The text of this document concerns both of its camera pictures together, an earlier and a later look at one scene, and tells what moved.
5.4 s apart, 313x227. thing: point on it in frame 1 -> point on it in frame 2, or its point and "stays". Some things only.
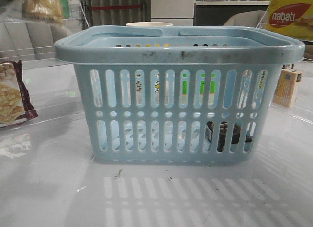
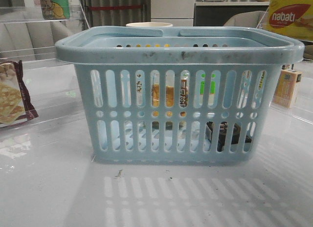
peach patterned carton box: [285, 89] stays
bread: [45, 7] -> [169, 97]
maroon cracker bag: [15, 105] stays
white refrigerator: [176, 8] stays
